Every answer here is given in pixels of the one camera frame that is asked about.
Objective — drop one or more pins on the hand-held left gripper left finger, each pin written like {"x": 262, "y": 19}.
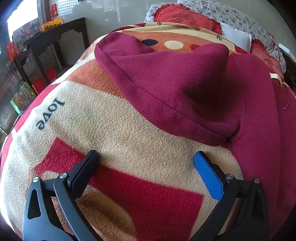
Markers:
{"x": 85, "y": 171}

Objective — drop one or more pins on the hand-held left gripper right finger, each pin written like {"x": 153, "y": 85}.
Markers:
{"x": 207, "y": 173}

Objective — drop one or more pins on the maroon sweater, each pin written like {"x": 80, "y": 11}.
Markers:
{"x": 173, "y": 81}

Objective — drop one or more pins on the printed fleece blanket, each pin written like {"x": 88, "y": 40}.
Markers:
{"x": 92, "y": 115}

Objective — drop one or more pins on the green picture book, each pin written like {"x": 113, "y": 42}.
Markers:
{"x": 22, "y": 99}

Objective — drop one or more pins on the red gift bag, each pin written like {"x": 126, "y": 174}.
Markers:
{"x": 44, "y": 80}

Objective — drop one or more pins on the red heart pillow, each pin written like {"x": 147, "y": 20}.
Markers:
{"x": 185, "y": 16}
{"x": 266, "y": 58}

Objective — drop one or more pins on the dark wooden table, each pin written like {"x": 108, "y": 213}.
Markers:
{"x": 50, "y": 37}

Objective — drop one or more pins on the white pillow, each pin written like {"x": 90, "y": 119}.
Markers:
{"x": 238, "y": 37}

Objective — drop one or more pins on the red box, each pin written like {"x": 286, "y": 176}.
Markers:
{"x": 12, "y": 51}

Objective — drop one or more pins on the orange plastic basket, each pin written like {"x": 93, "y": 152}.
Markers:
{"x": 51, "y": 24}

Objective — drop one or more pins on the window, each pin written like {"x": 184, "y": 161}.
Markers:
{"x": 23, "y": 18}

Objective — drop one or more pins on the red wall decoration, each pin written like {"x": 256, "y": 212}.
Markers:
{"x": 54, "y": 10}

